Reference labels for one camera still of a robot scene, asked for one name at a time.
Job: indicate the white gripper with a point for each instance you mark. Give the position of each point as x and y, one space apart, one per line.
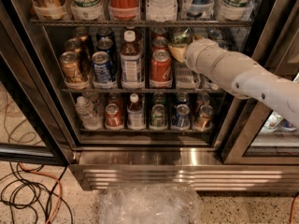
195 54

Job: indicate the green soda can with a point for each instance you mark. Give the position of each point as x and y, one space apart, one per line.
181 35
158 116

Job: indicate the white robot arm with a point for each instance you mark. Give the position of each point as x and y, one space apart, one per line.
240 75

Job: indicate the rear silver blue can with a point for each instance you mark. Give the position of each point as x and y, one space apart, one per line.
216 35

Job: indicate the silver blue can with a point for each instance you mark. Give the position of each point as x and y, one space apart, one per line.
222 44
216 35

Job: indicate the red cola can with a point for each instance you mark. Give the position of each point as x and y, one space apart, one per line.
159 32
160 66
159 43

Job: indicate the rear red cola can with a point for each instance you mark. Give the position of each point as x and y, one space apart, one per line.
159 32

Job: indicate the front red cola can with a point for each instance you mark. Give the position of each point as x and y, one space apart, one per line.
160 66

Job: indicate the lower blue soda can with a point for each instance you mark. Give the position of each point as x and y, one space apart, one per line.
181 119

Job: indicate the lower gold soda can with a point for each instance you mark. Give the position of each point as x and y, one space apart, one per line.
204 116

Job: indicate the gold soda can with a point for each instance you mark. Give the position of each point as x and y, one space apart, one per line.
74 44
82 33
204 116
70 64

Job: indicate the blue pepsi can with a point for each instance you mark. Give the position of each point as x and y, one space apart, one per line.
106 45
105 32
103 67

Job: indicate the rear blue pepsi can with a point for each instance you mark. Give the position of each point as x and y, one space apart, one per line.
105 32

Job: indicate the front blue pepsi can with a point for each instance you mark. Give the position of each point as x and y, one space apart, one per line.
103 67

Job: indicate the stainless steel display fridge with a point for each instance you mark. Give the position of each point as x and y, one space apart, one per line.
222 157

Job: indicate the lower red soda can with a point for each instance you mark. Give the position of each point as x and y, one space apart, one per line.
113 115

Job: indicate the rear gold soda can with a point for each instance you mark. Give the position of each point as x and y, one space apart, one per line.
82 33

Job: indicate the front gold soda can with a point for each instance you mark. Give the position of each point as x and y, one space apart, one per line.
70 64

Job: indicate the clear water bottle lower shelf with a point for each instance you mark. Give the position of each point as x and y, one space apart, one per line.
87 113

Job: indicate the blue can right compartment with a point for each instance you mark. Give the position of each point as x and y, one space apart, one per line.
287 126

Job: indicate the top clear water bottle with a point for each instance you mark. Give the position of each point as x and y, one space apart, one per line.
161 10

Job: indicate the brown iced tea bottle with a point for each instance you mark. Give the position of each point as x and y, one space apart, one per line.
130 58

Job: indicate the top red cola bottle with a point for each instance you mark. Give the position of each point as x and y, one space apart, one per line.
124 9

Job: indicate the lower brown tea bottle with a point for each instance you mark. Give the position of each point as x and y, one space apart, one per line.
135 112

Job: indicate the top brown bottle left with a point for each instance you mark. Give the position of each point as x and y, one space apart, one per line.
49 9

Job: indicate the crumpled clear plastic wrap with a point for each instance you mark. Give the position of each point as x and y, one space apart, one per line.
161 203

